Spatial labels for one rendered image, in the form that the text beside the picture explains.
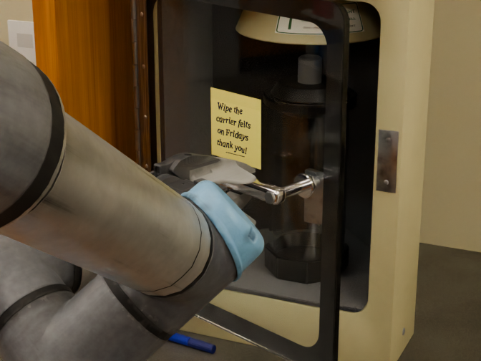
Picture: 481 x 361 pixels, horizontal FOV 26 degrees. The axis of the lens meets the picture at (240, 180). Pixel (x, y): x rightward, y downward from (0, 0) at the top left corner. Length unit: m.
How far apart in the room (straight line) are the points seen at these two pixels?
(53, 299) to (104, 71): 0.49
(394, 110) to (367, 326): 0.26
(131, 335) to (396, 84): 0.46
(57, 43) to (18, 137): 0.70
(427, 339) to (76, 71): 0.54
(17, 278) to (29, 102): 0.36
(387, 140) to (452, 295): 0.37
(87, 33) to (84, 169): 0.68
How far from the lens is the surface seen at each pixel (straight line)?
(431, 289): 1.46
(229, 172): 1.02
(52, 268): 0.86
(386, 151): 1.14
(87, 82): 1.23
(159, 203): 0.66
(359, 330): 1.23
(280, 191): 1.02
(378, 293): 1.20
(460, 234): 1.62
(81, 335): 0.80
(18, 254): 0.85
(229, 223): 0.77
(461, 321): 1.38
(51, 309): 0.82
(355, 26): 1.17
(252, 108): 1.09
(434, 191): 1.61
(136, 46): 1.21
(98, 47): 1.25
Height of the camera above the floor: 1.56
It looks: 20 degrees down
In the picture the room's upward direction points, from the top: straight up
